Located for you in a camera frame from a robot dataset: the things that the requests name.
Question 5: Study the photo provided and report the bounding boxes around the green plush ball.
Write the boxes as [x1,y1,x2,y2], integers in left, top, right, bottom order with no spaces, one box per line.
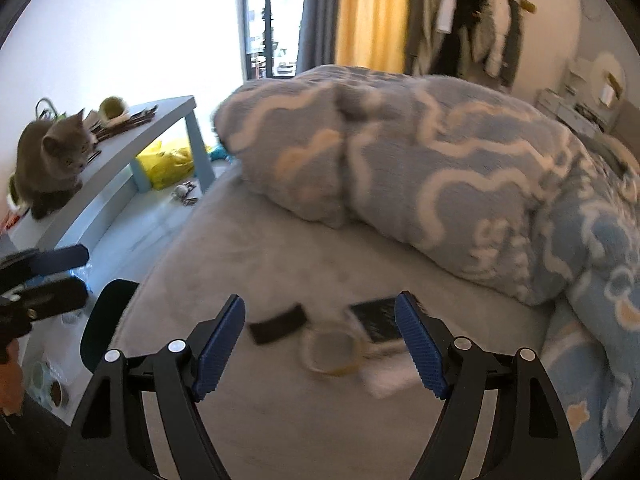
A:
[98,96,132,126]

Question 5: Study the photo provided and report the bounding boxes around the small black rectangular block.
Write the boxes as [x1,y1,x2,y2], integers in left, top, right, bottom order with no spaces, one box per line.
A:
[248,302,308,346]

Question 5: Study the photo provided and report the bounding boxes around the blue patterned fleece blanket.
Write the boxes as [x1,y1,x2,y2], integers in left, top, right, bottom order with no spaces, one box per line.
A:
[212,65,640,480]

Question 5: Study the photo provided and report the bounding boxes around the black framed glass door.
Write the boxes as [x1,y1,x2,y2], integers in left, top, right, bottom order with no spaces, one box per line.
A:
[240,0,313,81]

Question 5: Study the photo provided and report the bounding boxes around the grey cat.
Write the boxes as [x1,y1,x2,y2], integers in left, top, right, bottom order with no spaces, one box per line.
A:
[12,108,98,221]

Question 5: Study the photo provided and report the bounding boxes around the white hanging shirt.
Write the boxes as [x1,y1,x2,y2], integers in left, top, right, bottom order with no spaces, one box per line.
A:
[434,0,457,33]

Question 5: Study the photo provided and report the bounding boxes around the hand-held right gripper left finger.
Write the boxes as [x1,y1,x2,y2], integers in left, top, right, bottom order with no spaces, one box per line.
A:
[57,294,247,480]

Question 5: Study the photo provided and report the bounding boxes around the green white plush toy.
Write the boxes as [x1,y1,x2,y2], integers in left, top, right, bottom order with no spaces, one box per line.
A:
[6,175,29,214]

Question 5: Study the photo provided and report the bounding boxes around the yellow curtain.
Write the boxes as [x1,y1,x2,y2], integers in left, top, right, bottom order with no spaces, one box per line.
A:
[334,0,416,73]

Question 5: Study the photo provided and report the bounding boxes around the beige hanging coat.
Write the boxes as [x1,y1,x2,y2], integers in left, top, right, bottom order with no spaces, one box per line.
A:
[405,0,446,76]

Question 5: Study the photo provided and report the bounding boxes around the bed with grey cover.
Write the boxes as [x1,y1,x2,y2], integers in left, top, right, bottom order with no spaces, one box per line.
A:
[107,160,640,480]

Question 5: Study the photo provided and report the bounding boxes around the clear tape roll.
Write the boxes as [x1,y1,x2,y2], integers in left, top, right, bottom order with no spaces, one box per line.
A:
[301,322,371,377]

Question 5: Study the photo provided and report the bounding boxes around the round white mirror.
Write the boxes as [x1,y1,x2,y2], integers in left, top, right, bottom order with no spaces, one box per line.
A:
[590,52,626,109]

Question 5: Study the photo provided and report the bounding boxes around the black box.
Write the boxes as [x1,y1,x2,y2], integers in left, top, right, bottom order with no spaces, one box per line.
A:
[350,296,403,346]

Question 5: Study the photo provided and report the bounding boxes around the white dresser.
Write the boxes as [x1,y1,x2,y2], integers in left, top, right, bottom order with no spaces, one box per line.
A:
[537,57,621,133]

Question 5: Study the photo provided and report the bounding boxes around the person's left hand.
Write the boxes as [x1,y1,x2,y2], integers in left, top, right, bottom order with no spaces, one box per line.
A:
[0,342,24,417]

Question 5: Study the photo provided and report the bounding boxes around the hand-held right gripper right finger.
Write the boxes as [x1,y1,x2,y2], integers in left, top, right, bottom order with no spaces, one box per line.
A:
[394,291,583,480]

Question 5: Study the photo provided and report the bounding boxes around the bunch of keys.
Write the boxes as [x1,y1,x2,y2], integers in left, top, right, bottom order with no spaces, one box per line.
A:
[172,180,199,206]

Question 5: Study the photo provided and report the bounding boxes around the white hanging jacket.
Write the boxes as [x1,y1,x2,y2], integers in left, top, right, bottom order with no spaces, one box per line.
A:
[472,0,512,73]

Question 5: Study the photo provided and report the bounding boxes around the yellow plastic bag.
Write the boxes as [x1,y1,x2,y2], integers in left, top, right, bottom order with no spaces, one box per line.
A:
[136,141,197,191]

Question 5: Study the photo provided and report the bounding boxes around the dark brown sticks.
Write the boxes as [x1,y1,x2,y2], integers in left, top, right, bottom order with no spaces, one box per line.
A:
[90,105,158,142]

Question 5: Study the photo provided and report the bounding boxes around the black hanging jacket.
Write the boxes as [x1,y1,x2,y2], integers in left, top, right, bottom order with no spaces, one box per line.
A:
[440,0,487,81]

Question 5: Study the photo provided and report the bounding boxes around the grey hanging pants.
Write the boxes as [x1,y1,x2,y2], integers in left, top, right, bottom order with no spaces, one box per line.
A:
[500,0,524,87]

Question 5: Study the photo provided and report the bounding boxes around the light blue side table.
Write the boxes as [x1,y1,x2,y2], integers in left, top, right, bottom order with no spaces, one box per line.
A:
[0,95,216,261]

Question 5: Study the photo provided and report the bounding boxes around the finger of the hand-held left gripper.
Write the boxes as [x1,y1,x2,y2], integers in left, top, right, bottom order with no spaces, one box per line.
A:
[27,244,91,277]
[15,277,90,321]

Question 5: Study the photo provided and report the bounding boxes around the grey curtain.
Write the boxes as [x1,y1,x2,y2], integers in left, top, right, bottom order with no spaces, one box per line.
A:
[295,0,343,78]

